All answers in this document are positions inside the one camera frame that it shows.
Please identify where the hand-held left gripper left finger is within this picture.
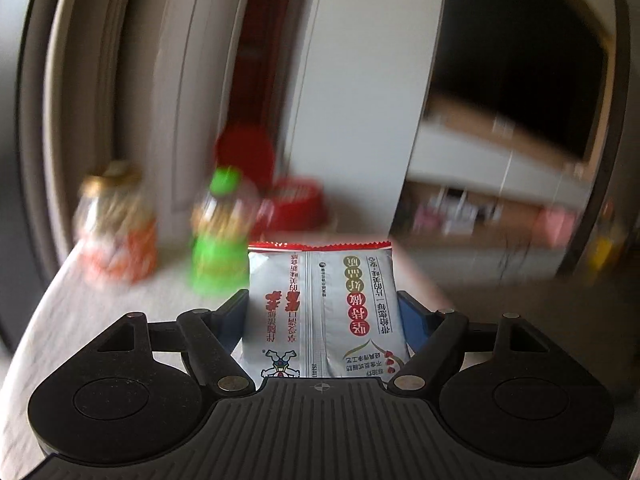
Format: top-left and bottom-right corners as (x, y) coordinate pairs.
(95, 289), (253, 396)

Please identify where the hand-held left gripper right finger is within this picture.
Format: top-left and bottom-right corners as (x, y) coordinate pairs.
(390, 290), (546, 395)

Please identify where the white snack packet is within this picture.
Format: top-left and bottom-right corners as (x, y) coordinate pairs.
(241, 241), (414, 380)

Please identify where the green candy dispenser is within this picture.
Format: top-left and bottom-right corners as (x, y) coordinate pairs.
(187, 166), (262, 297)

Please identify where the red basin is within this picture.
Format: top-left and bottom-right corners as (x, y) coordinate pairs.
(254, 175), (329, 239)

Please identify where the white lace tablecloth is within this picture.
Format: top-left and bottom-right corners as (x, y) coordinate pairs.
(0, 230), (251, 480)

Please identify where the glass jar orange label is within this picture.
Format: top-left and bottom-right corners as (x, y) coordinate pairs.
(71, 160), (159, 287)

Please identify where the white wooden television cabinet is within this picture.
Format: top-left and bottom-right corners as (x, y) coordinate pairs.
(394, 94), (597, 262)

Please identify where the small pink box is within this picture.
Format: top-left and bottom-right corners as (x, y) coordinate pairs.
(534, 206), (577, 249)

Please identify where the yellow container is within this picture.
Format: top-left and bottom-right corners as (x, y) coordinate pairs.
(589, 229), (622, 267)

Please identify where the black television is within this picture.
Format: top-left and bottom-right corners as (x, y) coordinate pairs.
(434, 0), (612, 161)

